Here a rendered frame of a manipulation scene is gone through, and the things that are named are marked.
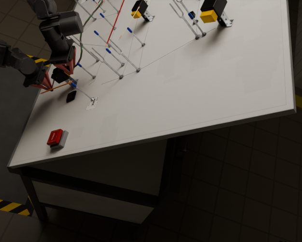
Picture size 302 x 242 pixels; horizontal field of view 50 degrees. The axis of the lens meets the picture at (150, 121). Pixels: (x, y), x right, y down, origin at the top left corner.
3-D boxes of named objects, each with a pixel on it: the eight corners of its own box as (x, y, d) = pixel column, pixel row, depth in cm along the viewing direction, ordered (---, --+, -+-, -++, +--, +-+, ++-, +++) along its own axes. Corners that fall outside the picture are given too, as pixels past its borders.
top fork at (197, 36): (199, 40, 93) (171, 3, 84) (194, 40, 94) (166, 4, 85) (201, 34, 93) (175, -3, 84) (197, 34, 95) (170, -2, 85)
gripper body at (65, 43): (75, 42, 114) (66, 25, 108) (68, 63, 108) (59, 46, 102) (58, 44, 115) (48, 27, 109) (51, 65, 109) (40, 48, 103)
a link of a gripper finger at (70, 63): (83, 63, 119) (73, 43, 112) (79, 78, 115) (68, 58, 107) (66, 65, 120) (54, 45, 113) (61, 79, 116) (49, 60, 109)
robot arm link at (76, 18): (42, 4, 106) (31, 0, 98) (77, -5, 105) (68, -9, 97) (53, 41, 109) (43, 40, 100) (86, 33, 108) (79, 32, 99)
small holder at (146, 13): (162, 3, 116) (150, -12, 111) (151, 23, 113) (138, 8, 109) (152, 6, 119) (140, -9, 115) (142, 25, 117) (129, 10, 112)
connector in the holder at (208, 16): (218, 16, 84) (213, 9, 82) (215, 21, 83) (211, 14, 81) (206, 18, 86) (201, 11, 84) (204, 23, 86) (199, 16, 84)
